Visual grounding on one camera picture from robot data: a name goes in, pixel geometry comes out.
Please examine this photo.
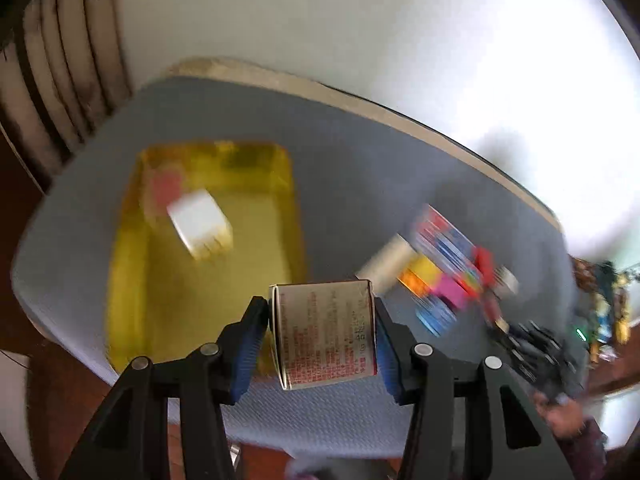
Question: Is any white box red text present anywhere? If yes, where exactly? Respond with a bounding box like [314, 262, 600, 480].
[269, 280, 378, 391]

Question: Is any clear plastic box blue label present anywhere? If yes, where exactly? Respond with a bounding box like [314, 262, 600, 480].
[410, 205, 475, 275]

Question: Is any person's right hand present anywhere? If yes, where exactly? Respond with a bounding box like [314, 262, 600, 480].
[532, 392, 608, 454]

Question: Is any gold and red rectangular box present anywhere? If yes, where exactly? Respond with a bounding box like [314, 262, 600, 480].
[480, 289, 510, 334]

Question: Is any white cube striped side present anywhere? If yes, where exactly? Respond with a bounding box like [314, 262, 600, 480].
[494, 266, 520, 298]

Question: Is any pink cube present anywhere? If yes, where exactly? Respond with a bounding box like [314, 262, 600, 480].
[433, 275, 471, 311]

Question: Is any colourful clutter on floor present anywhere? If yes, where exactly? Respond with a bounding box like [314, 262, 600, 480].
[570, 257, 639, 367]

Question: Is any yellow cube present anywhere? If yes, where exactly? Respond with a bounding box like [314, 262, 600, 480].
[409, 255, 442, 288]

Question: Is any beige rectangular bar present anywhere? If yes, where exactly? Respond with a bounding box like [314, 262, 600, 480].
[355, 234, 416, 297]

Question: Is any red block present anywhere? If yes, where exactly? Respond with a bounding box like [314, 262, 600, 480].
[474, 246, 495, 288]

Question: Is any grey honeycomb mesh mat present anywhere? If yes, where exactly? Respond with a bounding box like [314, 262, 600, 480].
[10, 75, 589, 461]

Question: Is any red toffee tin box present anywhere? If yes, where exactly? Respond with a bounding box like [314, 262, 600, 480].
[105, 141, 306, 372]

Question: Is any beige patterned curtain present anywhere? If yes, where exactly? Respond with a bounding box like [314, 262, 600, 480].
[1, 0, 131, 190]

